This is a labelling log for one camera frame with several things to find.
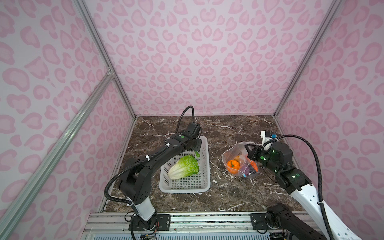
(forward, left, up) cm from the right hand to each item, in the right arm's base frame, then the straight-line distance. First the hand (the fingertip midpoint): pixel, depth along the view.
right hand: (245, 144), depth 72 cm
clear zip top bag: (+1, +2, -6) cm, 6 cm away
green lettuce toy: (-5, +29, -16) cm, 34 cm away
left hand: (+10, +23, -11) cm, 28 cm away
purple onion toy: (-4, -5, -22) cm, 23 cm away
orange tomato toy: (-5, +4, -15) cm, 16 cm away
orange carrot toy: (-2, -9, -18) cm, 20 cm away
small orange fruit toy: (+3, 0, -18) cm, 18 cm away
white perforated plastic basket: (-10, +22, -25) cm, 35 cm away
